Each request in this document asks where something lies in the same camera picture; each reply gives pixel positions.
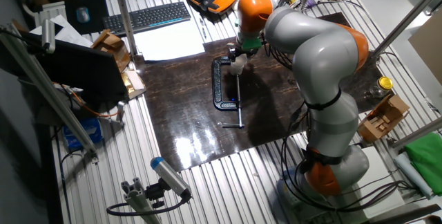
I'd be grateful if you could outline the green flange adapter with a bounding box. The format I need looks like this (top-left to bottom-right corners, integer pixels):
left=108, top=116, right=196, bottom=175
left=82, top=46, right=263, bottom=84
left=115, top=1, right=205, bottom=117
left=240, top=37, right=263, bottom=53

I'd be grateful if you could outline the green cloth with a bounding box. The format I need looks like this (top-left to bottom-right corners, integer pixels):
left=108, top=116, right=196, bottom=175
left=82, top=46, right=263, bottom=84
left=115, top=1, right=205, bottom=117
left=404, top=132, right=442, bottom=196

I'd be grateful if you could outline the dark brown marble pattern mat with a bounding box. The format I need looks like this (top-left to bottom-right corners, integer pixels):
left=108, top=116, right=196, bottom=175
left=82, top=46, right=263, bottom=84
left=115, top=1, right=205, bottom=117
left=136, top=12, right=386, bottom=173

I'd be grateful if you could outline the black camera cable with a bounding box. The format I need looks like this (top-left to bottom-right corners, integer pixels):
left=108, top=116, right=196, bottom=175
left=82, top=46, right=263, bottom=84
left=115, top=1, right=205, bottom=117
left=106, top=191, right=191, bottom=217

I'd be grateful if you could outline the black flat monitor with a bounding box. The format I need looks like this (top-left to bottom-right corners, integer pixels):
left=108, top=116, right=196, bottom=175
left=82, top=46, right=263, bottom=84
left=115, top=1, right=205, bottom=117
left=13, top=30, right=129, bottom=104

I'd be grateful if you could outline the glass jar with yellow lid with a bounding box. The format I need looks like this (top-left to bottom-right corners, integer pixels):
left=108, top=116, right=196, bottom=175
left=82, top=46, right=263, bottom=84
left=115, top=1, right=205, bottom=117
left=368, top=76, right=394, bottom=100

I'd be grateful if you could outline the white paper roll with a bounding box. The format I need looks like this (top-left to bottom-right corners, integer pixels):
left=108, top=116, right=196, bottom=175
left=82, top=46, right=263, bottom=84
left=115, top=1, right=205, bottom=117
left=393, top=151, right=434, bottom=200

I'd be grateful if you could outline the gold foil box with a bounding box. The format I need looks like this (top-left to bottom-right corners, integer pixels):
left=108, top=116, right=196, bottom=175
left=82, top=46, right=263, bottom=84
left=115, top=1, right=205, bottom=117
left=120, top=70, right=146, bottom=100

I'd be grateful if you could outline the silver bar webcam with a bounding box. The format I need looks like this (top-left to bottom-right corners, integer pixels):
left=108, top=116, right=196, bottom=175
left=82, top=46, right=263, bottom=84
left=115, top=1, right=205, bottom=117
left=41, top=19, right=56, bottom=54

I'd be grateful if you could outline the blue plastic packet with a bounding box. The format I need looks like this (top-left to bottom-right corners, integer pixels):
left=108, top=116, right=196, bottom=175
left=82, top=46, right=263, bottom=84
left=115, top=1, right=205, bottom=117
left=63, top=118, right=104, bottom=151

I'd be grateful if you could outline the black mouse pad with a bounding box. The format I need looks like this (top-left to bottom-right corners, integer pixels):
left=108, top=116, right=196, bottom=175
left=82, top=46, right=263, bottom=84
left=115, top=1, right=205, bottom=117
left=64, top=0, right=110, bottom=35

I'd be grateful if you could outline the black C-clamp with steel screw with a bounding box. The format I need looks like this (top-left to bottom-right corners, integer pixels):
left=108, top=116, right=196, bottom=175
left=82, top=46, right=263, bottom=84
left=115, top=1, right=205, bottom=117
left=211, top=56, right=245, bottom=129

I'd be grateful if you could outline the orange cable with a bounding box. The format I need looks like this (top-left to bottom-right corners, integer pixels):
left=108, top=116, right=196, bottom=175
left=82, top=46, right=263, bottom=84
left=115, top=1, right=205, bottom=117
left=51, top=81, right=120, bottom=118

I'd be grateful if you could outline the white translucent plastic jar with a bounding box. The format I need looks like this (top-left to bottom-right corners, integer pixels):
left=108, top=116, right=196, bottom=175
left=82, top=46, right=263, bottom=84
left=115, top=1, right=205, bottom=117
left=229, top=61, right=246, bottom=76

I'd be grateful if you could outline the grey computer mouse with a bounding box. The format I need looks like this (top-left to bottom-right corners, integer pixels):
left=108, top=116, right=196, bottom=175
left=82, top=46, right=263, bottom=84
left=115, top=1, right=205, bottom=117
left=76, top=6, right=90, bottom=24

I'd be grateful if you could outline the stack of white papers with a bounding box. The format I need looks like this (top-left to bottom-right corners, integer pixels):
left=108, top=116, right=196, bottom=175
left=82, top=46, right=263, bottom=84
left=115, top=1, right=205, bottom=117
left=29, top=15, right=94, bottom=48

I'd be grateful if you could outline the large white paper sheet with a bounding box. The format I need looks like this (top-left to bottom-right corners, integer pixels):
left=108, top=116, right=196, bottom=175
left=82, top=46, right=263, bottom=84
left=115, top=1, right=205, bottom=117
left=133, top=19, right=206, bottom=62

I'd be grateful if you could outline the white base board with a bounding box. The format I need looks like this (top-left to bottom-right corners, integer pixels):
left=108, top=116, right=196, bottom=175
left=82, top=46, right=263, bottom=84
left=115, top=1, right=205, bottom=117
left=345, top=146, right=405, bottom=218

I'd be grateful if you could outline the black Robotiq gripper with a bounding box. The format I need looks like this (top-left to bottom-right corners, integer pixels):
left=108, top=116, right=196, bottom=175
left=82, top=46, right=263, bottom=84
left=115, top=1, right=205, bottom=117
left=227, top=43, right=257, bottom=63

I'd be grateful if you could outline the brown wooden box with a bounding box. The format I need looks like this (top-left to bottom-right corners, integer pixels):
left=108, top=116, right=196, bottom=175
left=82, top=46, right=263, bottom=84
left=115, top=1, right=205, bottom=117
left=90, top=29, right=131, bottom=73

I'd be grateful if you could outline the silver camera with blue end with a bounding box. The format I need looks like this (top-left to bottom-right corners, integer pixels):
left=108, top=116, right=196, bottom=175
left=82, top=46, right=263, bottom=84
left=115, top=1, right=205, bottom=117
left=150, top=156, right=193, bottom=199

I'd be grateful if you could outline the brown cardboard sheet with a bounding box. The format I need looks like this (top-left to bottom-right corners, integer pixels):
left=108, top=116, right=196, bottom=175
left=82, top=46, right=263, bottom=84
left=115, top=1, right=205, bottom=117
left=408, top=9, right=442, bottom=86

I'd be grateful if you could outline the short aluminium profile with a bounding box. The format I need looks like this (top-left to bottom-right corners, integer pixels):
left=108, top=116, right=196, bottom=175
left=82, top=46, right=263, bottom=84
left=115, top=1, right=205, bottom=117
left=120, top=177, right=163, bottom=224

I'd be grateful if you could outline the black computer keyboard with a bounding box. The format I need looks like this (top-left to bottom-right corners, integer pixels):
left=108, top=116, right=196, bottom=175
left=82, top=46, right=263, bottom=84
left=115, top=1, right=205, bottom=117
left=102, top=1, right=192, bottom=37

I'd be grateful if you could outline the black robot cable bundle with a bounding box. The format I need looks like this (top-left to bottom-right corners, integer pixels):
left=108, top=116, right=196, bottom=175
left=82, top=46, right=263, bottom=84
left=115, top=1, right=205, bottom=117
left=279, top=102, right=417, bottom=214

